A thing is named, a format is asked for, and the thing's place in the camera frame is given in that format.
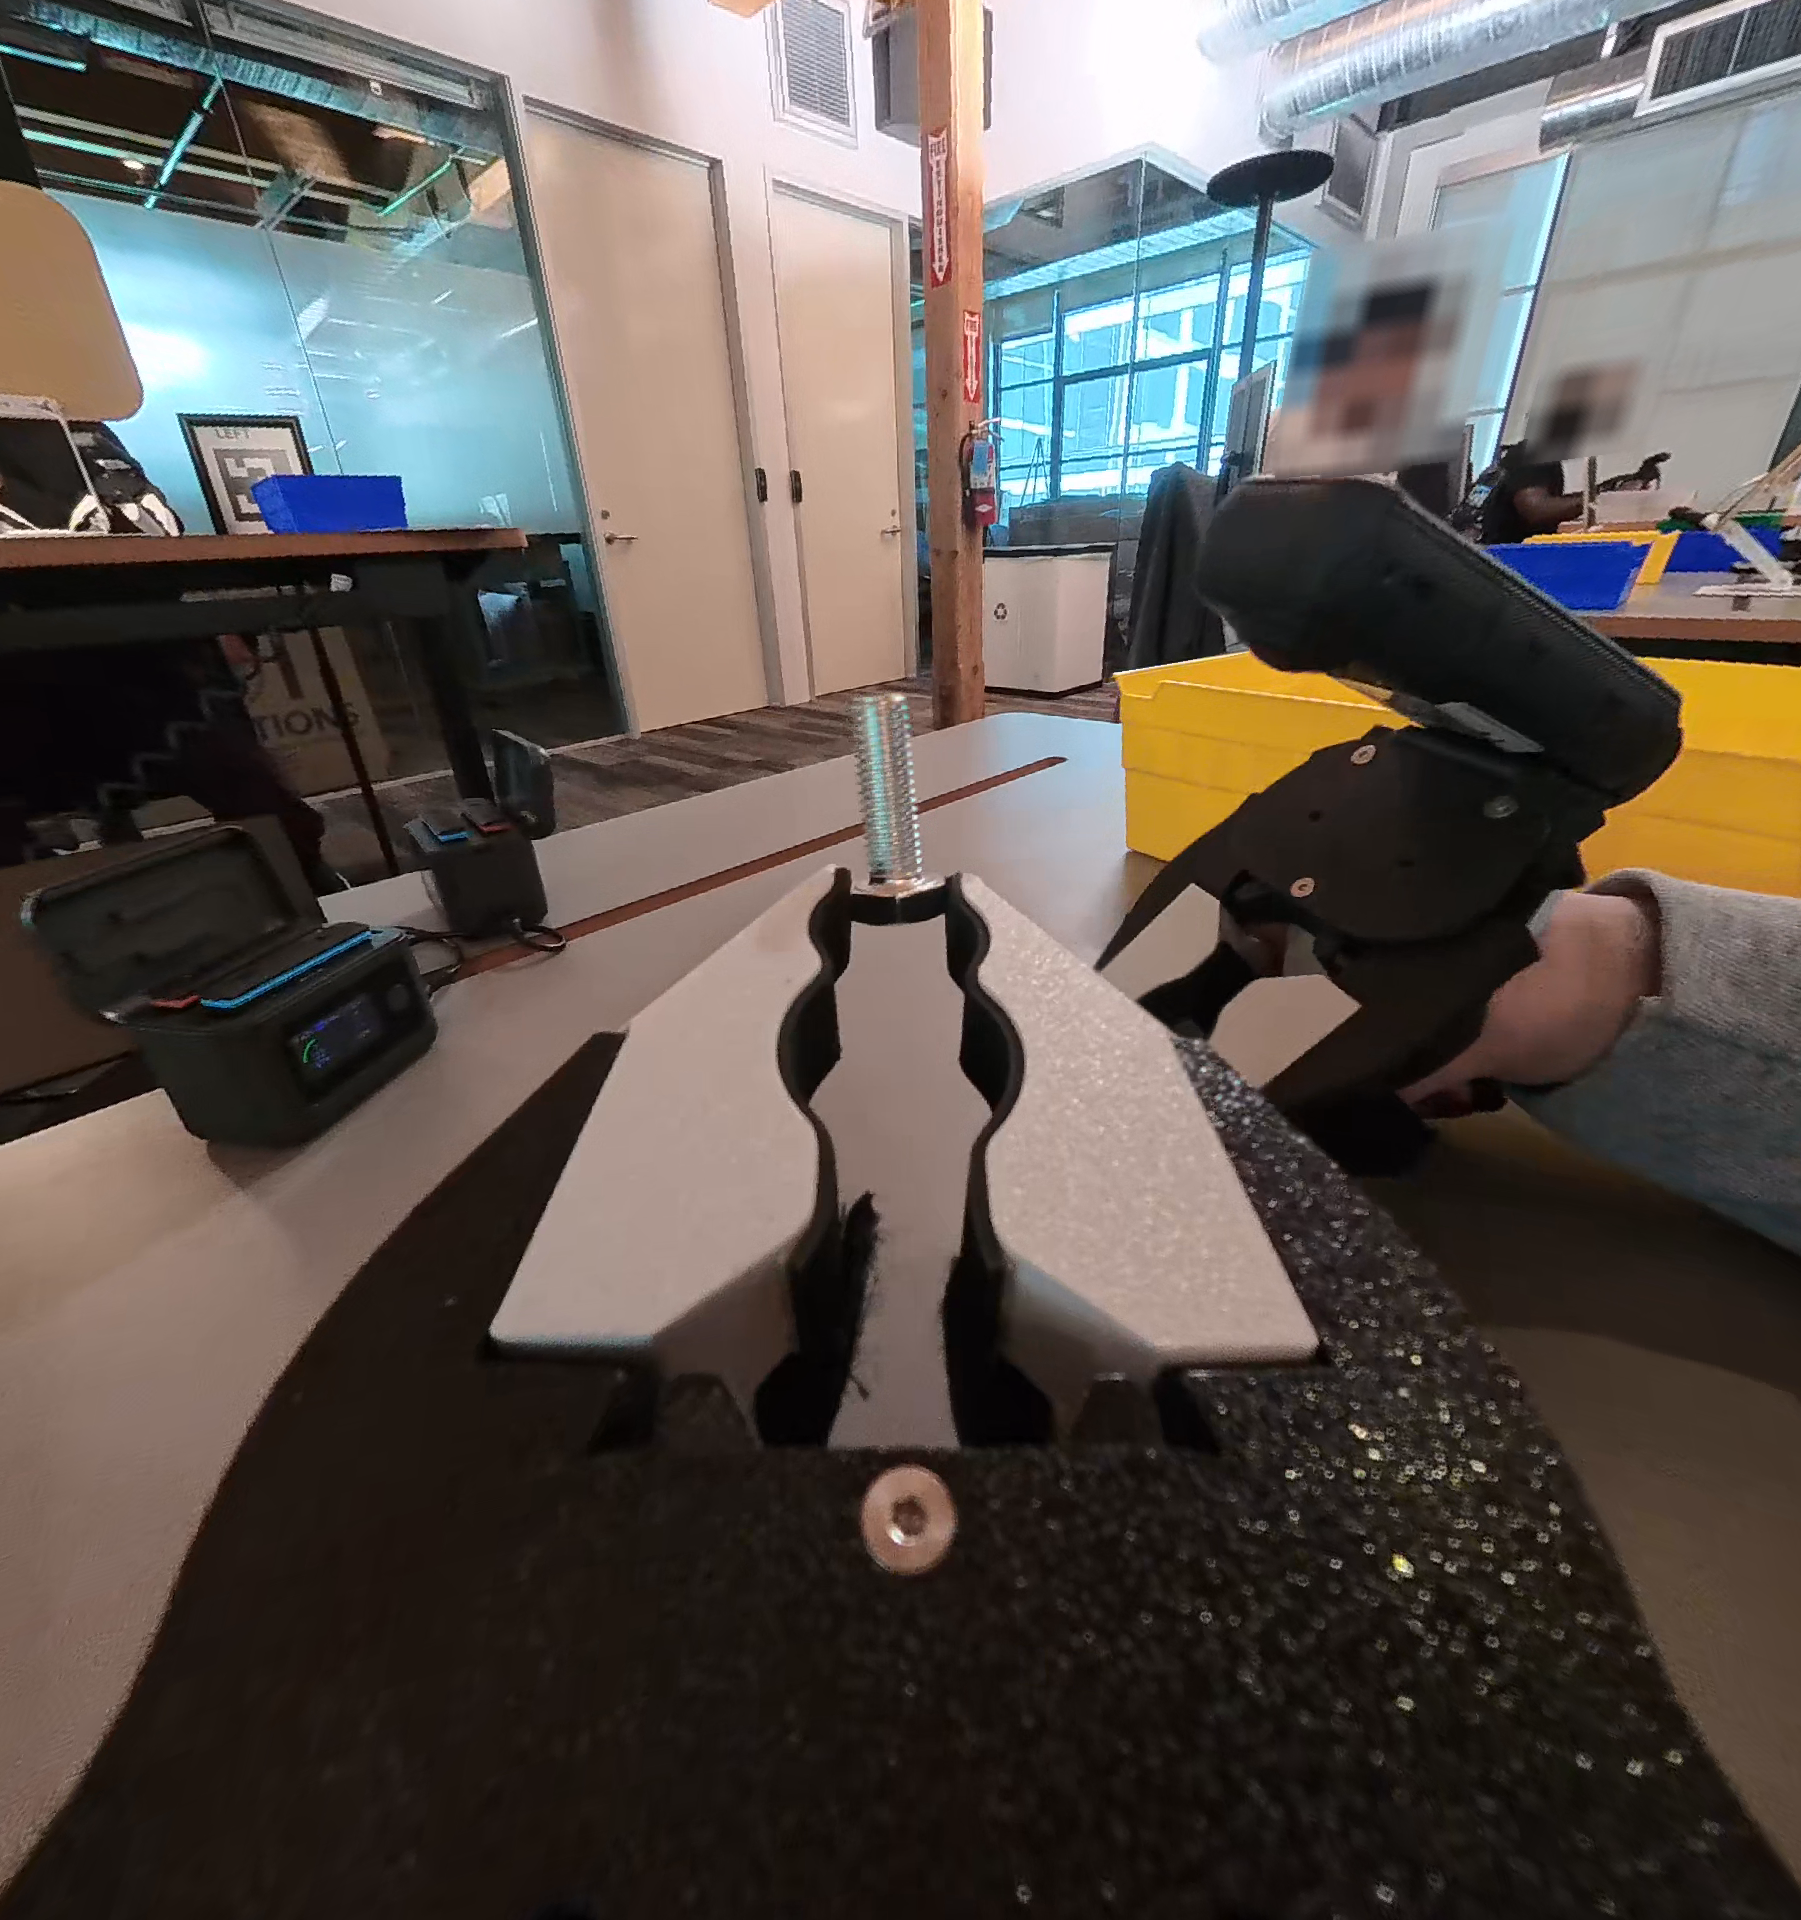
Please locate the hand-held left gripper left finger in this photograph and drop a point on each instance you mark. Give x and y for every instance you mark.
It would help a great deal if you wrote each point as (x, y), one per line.
(691, 1139)

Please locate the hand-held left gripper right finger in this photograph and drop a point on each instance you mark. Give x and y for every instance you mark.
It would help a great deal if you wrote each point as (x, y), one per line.
(1125, 1169)

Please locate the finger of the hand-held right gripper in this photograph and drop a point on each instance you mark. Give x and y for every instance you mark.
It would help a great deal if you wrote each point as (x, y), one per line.
(1207, 870)

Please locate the silver threaded bolt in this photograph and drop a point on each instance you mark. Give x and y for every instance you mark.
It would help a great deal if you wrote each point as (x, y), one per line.
(890, 794)

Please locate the person's right forearm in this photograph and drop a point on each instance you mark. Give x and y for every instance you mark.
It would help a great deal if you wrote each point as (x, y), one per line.
(1739, 1049)

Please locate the person's right hand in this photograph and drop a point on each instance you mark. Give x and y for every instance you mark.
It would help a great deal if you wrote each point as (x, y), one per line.
(1590, 974)

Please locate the blue plastic bin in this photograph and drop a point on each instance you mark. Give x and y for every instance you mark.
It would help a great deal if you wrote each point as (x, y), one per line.
(1567, 578)
(1718, 546)
(331, 503)

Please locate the yellow plastic bin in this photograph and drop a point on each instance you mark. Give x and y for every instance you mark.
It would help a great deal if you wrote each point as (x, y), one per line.
(1658, 542)
(1739, 765)

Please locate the black jacket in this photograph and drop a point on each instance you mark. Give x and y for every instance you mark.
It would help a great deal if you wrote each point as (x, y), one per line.
(1169, 583)

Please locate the wooden top desk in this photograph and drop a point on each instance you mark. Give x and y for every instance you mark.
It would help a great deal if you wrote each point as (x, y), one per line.
(1739, 607)
(211, 546)

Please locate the small black battery charger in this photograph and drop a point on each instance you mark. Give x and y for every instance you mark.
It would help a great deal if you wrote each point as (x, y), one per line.
(481, 877)

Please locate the dark grey handheld device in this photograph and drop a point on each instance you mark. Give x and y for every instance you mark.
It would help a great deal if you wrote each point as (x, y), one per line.
(521, 779)

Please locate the dark battery charging case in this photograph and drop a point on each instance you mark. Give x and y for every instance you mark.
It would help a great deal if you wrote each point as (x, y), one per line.
(286, 1020)

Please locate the red fire extinguisher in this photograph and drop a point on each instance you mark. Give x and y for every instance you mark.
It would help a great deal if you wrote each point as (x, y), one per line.
(981, 480)

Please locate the black floor lamp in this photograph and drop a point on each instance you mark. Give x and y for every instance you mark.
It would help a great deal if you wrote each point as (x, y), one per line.
(1267, 172)

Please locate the white door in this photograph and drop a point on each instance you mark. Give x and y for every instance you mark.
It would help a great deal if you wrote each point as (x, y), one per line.
(644, 419)
(839, 448)

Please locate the cardboard box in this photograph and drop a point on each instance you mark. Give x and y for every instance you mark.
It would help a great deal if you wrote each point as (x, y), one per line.
(307, 718)

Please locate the white ceiling air vent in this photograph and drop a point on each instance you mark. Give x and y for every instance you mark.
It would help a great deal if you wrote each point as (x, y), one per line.
(1739, 51)

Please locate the long red sign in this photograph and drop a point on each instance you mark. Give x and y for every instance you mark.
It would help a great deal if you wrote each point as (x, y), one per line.
(938, 210)

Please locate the black framed tag sign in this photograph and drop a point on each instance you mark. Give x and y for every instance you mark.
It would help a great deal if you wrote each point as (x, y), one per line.
(234, 448)

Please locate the beige rounded board stand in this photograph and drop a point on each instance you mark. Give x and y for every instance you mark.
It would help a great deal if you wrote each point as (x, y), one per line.
(24, 299)

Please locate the brown wooden post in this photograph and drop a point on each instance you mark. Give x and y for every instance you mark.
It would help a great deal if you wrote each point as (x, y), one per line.
(953, 601)

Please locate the silver air duct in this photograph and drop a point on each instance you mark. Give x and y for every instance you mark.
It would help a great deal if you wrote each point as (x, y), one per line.
(1379, 75)

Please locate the black wall speaker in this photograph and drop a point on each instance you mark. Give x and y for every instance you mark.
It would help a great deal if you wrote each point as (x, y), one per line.
(895, 75)

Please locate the white wall air vent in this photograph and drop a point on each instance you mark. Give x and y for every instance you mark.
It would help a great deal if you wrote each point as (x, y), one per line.
(815, 67)

